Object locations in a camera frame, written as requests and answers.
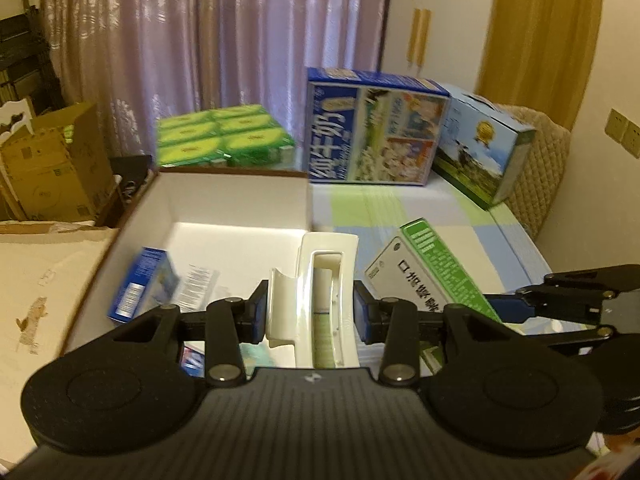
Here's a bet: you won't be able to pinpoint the black bag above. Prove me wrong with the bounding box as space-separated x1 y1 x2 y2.
107 155 153 211

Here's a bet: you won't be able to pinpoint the flat pale cardboard sheet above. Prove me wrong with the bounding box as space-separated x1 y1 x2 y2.
0 220 121 461

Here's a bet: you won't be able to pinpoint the green medicine box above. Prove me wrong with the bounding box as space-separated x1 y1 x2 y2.
364 217 503 323

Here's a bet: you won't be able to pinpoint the brown cardboard carton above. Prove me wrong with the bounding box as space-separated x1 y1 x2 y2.
0 97 115 223

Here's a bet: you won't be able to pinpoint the purple curtain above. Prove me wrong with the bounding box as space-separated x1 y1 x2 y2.
40 0 393 158

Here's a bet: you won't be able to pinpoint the yellow curtain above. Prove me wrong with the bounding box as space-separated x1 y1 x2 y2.
477 0 608 131

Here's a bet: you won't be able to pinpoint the black rack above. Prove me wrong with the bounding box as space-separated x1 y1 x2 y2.
0 0 66 116

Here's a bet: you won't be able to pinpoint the person's right forearm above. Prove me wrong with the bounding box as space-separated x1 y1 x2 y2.
595 432 640 480

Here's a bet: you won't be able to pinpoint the wall switch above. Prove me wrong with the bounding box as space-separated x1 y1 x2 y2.
604 107 640 157

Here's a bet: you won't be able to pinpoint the blue medicine box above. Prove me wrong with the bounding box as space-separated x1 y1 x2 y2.
106 246 182 323

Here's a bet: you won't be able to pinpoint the blue milk carton box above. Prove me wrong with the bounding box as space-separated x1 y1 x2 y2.
306 66 451 187

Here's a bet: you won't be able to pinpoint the brown and white storage box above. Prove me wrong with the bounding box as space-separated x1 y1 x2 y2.
60 169 371 381

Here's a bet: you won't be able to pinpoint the white ointment tube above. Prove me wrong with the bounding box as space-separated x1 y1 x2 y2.
172 265 221 313

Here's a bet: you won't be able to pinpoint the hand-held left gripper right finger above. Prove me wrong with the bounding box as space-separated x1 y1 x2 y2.
351 280 506 387

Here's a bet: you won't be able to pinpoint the beige quilted chair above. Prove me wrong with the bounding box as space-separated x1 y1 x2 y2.
492 104 572 241

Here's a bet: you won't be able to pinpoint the green and blue milk box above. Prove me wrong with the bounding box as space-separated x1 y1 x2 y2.
431 82 537 211

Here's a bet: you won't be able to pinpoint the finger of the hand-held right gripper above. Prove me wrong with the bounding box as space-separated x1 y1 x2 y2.
486 267 640 325
532 324 618 358

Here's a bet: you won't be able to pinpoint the wooden wall strips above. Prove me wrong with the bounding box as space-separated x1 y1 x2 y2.
406 8 432 67

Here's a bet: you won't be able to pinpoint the green pack of drink cartons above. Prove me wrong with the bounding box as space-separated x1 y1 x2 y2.
156 104 296 168

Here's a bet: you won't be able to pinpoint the blue and red packet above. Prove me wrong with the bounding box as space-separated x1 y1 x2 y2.
180 345 208 378

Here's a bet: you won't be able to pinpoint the checked tablecloth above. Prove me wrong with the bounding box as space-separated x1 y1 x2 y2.
295 160 556 376

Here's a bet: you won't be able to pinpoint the white plastic holder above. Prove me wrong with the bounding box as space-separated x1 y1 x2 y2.
264 231 361 371

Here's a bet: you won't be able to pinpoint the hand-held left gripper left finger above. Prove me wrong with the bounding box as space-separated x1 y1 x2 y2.
112 279 272 387

